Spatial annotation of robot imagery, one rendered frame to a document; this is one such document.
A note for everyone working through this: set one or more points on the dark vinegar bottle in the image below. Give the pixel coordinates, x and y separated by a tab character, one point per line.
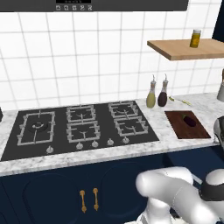
162	98

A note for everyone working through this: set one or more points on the silver hob knob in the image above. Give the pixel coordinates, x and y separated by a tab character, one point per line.
125	140
94	143
110	142
50	150
79	145

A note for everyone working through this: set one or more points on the dark range hood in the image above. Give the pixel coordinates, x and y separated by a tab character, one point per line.
116	5

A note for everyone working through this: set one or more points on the navy wall cupboard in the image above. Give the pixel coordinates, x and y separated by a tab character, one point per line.
218	20

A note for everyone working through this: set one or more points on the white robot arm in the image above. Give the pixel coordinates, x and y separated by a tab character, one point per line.
172	192

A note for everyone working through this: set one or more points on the yellow oil bottle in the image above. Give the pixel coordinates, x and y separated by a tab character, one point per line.
151	99

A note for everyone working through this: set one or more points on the yellow-green peeler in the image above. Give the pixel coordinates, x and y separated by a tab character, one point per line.
180	101

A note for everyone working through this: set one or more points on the dark round object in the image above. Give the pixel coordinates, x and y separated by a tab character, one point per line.
1	114

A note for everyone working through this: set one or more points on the dark purple eggplant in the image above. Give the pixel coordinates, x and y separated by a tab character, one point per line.
190	120

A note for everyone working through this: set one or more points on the navy cupboard door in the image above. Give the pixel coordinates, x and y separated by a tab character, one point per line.
119	186
46	198

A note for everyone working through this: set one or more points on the dark wooden cutting board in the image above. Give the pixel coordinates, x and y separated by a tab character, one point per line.
182	131

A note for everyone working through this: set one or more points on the black gas hob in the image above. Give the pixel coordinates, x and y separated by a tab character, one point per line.
78	128

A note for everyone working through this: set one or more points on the yellow spice jar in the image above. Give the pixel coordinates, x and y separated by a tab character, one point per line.
195	39

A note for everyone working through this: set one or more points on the navy cupboard front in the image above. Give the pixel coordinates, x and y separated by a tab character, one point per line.
198	160

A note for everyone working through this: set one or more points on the light wooden wall shelf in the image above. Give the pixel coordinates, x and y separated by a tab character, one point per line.
186	49

